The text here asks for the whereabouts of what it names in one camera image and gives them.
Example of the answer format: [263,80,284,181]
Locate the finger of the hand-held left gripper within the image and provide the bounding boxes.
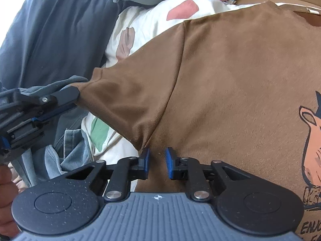
[19,87,81,106]
[32,102,78,129]

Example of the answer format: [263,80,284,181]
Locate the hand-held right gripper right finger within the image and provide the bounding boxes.
[164,147,252,202]

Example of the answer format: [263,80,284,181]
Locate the brown printed t-shirt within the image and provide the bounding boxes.
[75,1,321,241]

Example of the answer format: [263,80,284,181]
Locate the cream bear print bed sheet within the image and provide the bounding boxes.
[81,0,313,175]

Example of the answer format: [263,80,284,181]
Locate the dark grey duvet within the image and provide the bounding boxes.
[0,0,132,92]

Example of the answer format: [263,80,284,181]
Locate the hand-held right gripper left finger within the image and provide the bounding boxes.
[66,146,151,202]

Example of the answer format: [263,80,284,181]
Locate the person's left hand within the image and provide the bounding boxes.
[0,166,20,239]

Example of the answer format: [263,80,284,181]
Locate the grey-blue denim garment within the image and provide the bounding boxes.
[15,75,90,153]

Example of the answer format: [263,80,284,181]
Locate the light blue denim jeans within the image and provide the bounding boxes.
[10,128,95,189]

